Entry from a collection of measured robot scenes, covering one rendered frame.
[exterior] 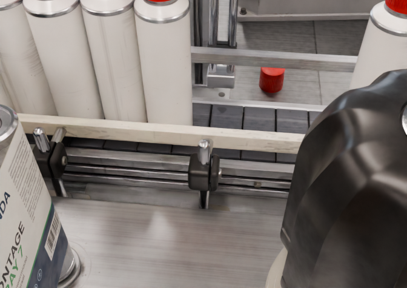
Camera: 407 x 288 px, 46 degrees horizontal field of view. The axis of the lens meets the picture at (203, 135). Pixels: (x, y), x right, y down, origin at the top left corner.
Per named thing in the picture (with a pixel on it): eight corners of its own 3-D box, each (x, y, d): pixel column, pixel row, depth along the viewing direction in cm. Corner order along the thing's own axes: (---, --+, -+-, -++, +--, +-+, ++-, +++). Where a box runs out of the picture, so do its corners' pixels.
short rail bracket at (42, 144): (48, 212, 53) (16, 139, 44) (65, 168, 57) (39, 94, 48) (76, 214, 53) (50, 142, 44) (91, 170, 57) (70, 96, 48)
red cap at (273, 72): (275, 96, 66) (278, 77, 64) (254, 87, 67) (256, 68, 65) (286, 82, 68) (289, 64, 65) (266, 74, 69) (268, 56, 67)
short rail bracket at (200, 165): (189, 224, 52) (185, 152, 43) (192, 202, 54) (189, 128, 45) (218, 227, 52) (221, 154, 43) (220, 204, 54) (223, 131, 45)
